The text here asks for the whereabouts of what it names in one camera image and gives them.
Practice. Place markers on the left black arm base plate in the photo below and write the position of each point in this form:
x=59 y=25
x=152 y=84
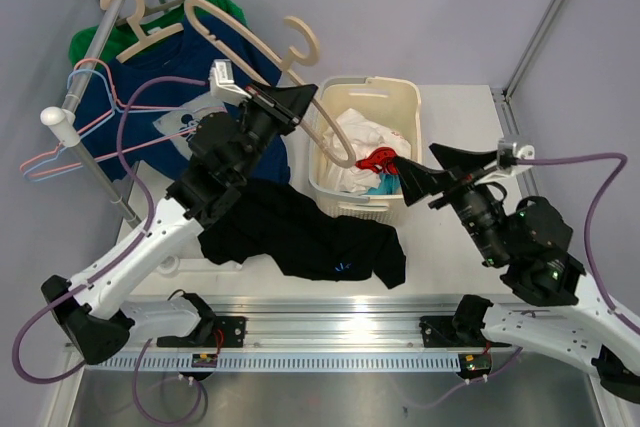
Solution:
x=228 y=332

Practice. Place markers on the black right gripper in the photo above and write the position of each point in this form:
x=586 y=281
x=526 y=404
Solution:
x=418 y=180

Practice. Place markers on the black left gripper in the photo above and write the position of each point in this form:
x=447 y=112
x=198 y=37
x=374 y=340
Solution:
x=285 y=106

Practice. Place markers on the grey metal clothes rail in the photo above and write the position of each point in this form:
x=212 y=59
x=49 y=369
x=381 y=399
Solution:
x=59 y=123

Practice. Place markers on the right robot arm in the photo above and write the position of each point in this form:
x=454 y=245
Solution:
x=531 y=245

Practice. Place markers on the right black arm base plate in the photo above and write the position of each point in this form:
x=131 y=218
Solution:
x=446 y=331

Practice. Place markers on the cream plastic laundry basket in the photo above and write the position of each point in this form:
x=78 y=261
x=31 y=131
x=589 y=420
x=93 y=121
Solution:
x=393 y=103

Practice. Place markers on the aluminium mounting rail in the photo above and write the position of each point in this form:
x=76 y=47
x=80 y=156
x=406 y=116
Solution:
x=330 y=327

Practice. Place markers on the navy blue t shirt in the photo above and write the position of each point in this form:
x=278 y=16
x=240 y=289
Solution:
x=188 y=55

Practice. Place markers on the light blue t shirt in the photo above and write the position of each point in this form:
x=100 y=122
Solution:
x=389 y=185

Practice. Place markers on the aluminium frame post right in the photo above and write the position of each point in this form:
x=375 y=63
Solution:
x=542 y=30

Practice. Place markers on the blue wire hanger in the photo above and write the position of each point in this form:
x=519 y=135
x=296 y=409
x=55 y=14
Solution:
x=156 y=129

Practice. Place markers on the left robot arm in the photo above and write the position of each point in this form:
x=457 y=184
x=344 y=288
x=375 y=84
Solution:
x=222 y=160

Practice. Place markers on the white slotted cable duct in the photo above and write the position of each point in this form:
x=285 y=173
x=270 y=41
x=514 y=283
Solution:
x=287 y=362

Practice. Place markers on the white red print t shirt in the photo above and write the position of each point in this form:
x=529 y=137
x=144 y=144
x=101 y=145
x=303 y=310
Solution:
x=365 y=136

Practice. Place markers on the black t shirt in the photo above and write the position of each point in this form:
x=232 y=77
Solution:
x=276 y=220

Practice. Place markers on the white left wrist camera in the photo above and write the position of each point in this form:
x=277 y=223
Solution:
x=222 y=84

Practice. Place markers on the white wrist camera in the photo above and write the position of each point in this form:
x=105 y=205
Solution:
x=222 y=84
x=511 y=151

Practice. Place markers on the pink wire hanger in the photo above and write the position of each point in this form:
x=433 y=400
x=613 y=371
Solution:
x=32 y=169

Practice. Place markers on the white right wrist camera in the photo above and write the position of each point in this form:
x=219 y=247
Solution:
x=511 y=151

